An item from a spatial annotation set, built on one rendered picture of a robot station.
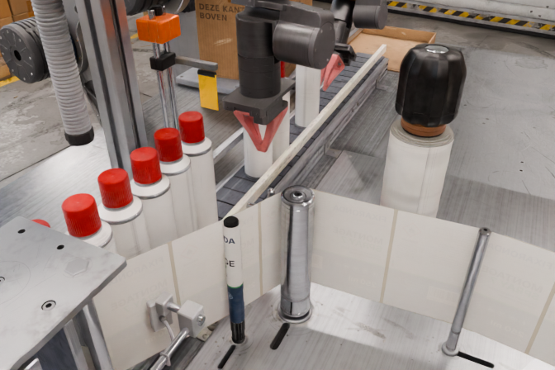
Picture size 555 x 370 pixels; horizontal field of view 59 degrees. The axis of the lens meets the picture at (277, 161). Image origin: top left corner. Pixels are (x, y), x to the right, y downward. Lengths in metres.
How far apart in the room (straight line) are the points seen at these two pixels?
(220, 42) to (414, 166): 0.80
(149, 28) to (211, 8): 0.65
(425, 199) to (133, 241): 0.39
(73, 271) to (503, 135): 1.04
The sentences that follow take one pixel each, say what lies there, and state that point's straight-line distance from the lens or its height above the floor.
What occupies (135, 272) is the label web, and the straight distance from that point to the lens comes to 0.50.
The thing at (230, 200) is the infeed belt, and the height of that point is 0.88.
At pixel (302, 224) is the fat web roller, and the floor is 1.04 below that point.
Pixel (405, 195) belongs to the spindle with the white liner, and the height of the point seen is 0.98.
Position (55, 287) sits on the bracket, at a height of 1.14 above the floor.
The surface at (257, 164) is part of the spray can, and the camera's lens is 0.87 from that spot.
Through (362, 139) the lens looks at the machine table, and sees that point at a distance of 1.13.
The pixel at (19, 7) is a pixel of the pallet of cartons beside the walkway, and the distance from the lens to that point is 4.09.
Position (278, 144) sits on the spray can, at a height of 0.93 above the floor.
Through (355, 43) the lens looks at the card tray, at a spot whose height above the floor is 0.83.
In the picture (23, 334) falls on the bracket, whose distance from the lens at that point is 0.34.
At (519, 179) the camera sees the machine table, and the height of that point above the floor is 0.83.
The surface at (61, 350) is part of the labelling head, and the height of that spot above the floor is 1.10.
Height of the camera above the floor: 1.39
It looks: 33 degrees down
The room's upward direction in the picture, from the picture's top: straight up
